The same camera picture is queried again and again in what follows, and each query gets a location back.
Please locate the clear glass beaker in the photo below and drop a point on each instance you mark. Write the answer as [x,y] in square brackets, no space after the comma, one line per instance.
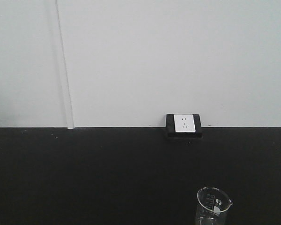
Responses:
[213,205]

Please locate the white wall cable duct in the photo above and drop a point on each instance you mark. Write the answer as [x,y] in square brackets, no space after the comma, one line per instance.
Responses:
[63,72]

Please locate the black and white power socket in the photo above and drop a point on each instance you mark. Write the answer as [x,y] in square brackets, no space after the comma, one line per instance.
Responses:
[183,126]

